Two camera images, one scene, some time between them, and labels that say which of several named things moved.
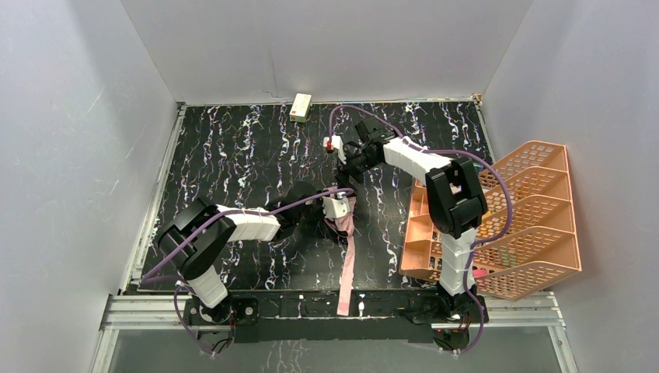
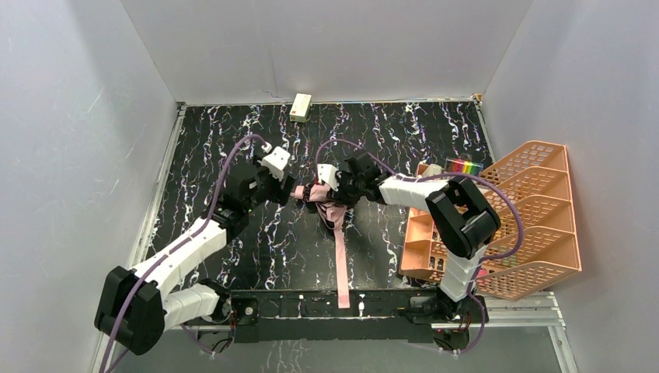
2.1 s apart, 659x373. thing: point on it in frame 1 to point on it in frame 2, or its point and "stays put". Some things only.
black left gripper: x=352 y=210 to x=279 y=188
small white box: x=300 y=108 stays put
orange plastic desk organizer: x=527 y=239 stays put
